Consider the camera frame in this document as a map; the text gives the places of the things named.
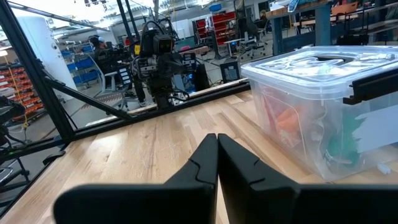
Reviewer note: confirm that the orange bin shelf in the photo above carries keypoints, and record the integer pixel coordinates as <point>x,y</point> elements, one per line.
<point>21,90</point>

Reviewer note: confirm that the orange bandage roll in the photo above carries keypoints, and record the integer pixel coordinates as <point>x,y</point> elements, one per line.
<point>289,121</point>

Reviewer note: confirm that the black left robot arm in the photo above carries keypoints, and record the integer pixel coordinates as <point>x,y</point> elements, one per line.
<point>161,84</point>

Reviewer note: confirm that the green bandage roll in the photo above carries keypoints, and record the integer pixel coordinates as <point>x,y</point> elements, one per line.
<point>345,143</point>

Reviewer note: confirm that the blue bin rack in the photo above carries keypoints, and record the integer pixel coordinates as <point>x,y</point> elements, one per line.
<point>82,67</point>

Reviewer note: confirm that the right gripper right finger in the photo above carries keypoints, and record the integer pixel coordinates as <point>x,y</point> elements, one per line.
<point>295,205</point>

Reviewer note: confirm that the clear plastic storage bin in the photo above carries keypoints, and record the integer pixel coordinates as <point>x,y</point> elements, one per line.
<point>311,130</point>

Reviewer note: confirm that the wooden workbench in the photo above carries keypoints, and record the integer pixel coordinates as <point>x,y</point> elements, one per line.
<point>323,21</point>

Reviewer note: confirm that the person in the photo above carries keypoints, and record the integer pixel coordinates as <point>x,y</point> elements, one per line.
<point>102,59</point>

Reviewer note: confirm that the black metal table frame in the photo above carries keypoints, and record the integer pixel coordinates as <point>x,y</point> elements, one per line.
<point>46,84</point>

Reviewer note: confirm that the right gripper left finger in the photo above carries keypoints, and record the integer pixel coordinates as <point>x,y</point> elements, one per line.
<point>140,202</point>

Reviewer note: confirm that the black box white label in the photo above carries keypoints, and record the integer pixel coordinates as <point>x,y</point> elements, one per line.
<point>230,72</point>

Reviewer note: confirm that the office chair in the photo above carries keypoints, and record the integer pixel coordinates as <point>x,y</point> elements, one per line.
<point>248,35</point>

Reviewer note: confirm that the blue cloth pile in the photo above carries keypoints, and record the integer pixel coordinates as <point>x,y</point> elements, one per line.
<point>300,4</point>

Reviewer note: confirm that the red storage drawers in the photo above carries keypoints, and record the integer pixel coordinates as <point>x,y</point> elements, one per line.
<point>220,28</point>

